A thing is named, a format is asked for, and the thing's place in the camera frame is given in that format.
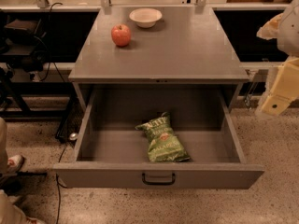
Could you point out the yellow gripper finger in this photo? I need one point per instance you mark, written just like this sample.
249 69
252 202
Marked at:
284 90
270 29

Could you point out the green jalapeno chip bag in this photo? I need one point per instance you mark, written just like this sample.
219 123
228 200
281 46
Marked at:
164 145

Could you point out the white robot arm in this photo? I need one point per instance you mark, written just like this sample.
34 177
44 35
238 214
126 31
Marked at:
288 42

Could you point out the grey cabinet counter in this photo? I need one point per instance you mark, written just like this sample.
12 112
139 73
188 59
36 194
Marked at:
183 65

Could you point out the open grey drawer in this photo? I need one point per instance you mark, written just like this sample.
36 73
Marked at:
112 153

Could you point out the white bowl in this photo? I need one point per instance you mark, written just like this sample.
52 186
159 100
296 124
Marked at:
145 17

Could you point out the red apple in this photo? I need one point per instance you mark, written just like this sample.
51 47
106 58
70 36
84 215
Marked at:
121 35

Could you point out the silver caster wheel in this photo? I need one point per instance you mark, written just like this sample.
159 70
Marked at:
73 136

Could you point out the black equipment on left shelf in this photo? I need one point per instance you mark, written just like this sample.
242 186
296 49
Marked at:
22 42

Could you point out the white and red shoe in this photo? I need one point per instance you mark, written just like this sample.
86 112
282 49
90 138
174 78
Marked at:
15 163

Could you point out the person's beige trouser leg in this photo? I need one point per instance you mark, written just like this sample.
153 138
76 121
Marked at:
9 213

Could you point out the black drawer handle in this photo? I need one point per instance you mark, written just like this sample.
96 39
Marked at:
158 180

